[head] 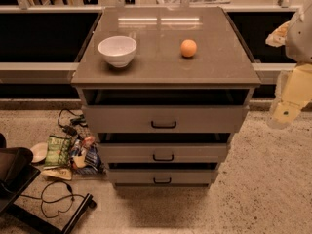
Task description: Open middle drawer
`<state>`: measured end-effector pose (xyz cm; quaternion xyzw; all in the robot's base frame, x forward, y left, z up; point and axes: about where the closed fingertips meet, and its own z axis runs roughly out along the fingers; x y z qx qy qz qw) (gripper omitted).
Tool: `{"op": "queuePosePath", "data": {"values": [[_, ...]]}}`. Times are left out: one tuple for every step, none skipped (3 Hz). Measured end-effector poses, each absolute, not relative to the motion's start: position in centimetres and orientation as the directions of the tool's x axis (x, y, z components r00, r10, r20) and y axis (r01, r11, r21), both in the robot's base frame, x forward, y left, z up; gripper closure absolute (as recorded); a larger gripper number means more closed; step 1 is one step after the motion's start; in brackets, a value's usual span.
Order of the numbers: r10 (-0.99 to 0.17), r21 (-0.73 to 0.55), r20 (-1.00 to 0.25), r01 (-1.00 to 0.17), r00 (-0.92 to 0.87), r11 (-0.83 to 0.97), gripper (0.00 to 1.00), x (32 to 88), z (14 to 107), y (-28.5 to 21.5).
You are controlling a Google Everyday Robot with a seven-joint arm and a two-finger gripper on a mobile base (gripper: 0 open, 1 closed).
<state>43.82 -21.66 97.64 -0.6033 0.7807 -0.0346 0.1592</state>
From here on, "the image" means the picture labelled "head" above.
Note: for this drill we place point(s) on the grey drawer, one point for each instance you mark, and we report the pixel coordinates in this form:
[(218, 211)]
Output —
[(166, 111), (162, 173), (163, 148)]

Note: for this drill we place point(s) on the grey top drawer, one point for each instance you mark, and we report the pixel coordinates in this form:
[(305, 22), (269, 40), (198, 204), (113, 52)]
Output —
[(166, 111)]

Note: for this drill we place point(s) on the green chip bag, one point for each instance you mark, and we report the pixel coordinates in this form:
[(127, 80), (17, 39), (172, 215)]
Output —
[(57, 152)]

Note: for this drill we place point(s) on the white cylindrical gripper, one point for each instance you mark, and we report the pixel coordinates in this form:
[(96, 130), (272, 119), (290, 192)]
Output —
[(300, 41)]

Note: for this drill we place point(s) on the white ceramic bowl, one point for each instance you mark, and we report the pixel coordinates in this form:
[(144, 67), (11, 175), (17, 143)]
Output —
[(118, 51)]

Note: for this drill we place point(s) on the black chair base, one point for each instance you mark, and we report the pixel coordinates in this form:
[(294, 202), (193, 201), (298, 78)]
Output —
[(16, 174)]

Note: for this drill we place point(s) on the yellow snack bag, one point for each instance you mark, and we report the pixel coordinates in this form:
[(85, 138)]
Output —
[(61, 173)]

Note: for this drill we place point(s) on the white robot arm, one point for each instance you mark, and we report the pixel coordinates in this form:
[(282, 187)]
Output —
[(295, 35)]

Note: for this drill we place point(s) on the grey drawer cabinet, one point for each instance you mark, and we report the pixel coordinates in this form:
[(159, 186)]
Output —
[(221, 62)]

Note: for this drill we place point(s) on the white paper plate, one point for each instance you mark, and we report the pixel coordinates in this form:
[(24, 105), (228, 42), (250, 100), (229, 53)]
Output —
[(39, 152)]

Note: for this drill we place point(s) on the orange fruit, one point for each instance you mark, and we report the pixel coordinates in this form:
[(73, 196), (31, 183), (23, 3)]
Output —
[(188, 48)]

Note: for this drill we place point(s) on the grey bottom drawer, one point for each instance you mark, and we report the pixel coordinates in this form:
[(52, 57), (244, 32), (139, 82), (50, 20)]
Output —
[(162, 173)]

